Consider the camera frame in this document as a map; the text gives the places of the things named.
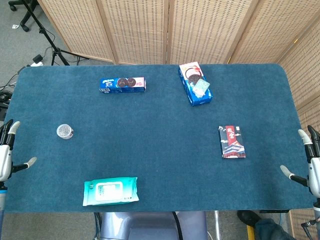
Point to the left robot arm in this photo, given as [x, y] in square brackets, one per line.
[2, 200]

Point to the white table leg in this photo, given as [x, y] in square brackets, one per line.
[217, 225]

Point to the blue felt table mat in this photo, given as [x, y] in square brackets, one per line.
[160, 150]

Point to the white paper scrap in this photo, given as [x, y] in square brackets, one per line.
[15, 26]

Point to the woven bamboo folding screen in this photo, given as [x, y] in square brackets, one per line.
[200, 30]

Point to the blue jeans leg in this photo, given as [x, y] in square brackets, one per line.
[272, 230]

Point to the yellow floor object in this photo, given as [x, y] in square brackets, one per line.
[250, 232]

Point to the long blue Oreo box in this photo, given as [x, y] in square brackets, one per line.
[123, 85]

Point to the black power adapter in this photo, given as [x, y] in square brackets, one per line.
[38, 58]

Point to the black office chair base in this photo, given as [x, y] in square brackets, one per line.
[23, 17]

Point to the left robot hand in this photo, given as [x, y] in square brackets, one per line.
[4, 160]

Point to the dark card box red label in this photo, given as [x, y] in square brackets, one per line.
[231, 142]

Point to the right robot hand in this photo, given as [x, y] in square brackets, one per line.
[313, 172]

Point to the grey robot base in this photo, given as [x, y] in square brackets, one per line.
[150, 226]

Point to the wide blue Oreo box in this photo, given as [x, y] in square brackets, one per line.
[193, 83]

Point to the small clear lidded jar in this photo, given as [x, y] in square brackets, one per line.
[64, 131]

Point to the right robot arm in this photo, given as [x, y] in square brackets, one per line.
[316, 217]

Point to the green wet wipes pack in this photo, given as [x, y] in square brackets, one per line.
[110, 191]

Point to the black tripod stand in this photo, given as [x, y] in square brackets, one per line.
[53, 47]

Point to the small green mint box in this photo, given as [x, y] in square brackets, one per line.
[201, 88]

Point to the white power strip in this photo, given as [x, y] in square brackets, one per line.
[35, 64]

